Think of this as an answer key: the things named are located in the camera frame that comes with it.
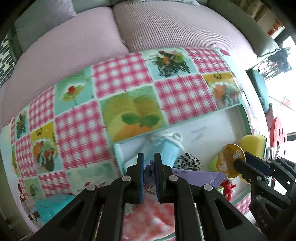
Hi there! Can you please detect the red pink yarn scrunchie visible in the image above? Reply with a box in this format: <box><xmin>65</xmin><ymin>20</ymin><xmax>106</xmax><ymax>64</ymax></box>
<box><xmin>220</xmin><ymin>180</ymin><xmax>237</xmax><ymax>201</ymax></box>

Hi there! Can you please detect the round orange tin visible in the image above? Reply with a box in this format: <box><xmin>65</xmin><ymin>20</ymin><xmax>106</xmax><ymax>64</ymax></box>
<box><xmin>216</xmin><ymin>144</ymin><xmax>245</xmax><ymax>178</ymax></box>

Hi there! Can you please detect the yellow green sponge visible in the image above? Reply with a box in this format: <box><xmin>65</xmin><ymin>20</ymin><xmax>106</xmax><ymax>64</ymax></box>
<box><xmin>238</xmin><ymin>135</ymin><xmax>267</xmax><ymax>159</ymax></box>

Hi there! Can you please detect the purple cartoon packet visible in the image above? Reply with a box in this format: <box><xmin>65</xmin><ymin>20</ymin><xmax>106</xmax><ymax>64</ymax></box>
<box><xmin>144</xmin><ymin>162</ymin><xmax>227</xmax><ymax>195</ymax></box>

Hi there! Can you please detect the pink white fluffy towel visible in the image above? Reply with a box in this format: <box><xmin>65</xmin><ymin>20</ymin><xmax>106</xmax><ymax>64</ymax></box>
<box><xmin>122</xmin><ymin>198</ymin><xmax>175</xmax><ymax>240</ymax></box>

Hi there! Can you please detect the leopard print scrunchie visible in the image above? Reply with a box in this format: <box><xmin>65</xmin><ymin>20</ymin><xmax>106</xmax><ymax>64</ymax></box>
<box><xmin>173</xmin><ymin>153</ymin><xmax>201</xmax><ymax>171</ymax></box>

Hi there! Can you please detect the light blue face mask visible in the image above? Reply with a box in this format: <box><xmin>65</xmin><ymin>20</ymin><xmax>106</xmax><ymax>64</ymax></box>
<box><xmin>114</xmin><ymin>131</ymin><xmax>184</xmax><ymax>174</ymax></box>

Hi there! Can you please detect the green tissue pack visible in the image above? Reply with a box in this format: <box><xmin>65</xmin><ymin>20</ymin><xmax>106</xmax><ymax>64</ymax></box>
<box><xmin>217</xmin><ymin>186</ymin><xmax>224</xmax><ymax>194</ymax></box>

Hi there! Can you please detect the light green cloth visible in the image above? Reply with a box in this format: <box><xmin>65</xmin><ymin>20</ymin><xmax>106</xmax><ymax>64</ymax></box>
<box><xmin>208</xmin><ymin>154</ymin><xmax>221</xmax><ymax>172</ymax></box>

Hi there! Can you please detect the red plastic stool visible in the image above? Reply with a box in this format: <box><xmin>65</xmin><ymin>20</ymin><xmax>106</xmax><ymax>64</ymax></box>
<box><xmin>270</xmin><ymin>117</ymin><xmax>287</xmax><ymax>148</ymax></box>

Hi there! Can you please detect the teal house-shaped toy box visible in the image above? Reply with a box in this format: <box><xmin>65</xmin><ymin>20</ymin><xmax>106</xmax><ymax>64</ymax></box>
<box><xmin>36</xmin><ymin>194</ymin><xmax>75</xmax><ymax>223</ymax></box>

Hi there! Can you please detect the teal shallow tray box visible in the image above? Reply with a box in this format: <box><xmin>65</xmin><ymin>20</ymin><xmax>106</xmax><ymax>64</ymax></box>
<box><xmin>113</xmin><ymin>103</ymin><xmax>254</xmax><ymax>241</ymax></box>

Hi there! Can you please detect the clear box with blue item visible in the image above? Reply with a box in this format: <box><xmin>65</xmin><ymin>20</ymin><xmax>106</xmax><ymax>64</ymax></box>
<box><xmin>22</xmin><ymin>199</ymin><xmax>40</xmax><ymax>222</ymax></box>

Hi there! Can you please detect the checkered picture tablecloth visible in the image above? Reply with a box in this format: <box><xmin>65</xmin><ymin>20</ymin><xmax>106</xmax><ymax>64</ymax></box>
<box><xmin>1</xmin><ymin>47</ymin><xmax>257</xmax><ymax>231</ymax></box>

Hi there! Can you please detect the patterned curtain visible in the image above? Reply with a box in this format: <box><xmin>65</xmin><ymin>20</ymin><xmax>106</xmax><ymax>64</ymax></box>
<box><xmin>231</xmin><ymin>0</ymin><xmax>285</xmax><ymax>39</ymax></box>

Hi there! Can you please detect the black white patterned cushion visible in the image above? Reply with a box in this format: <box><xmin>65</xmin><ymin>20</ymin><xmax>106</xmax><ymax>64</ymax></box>
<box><xmin>0</xmin><ymin>35</ymin><xmax>16</xmax><ymax>87</ymax></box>

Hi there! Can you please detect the grey sofa with pink seat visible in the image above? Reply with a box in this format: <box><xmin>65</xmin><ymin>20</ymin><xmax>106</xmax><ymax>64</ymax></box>
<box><xmin>1</xmin><ymin>1</ymin><xmax>279</xmax><ymax>125</ymax></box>

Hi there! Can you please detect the purple cushion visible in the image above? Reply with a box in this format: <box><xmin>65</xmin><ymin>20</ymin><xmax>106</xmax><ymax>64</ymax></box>
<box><xmin>14</xmin><ymin>0</ymin><xmax>77</xmax><ymax>52</ymax></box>

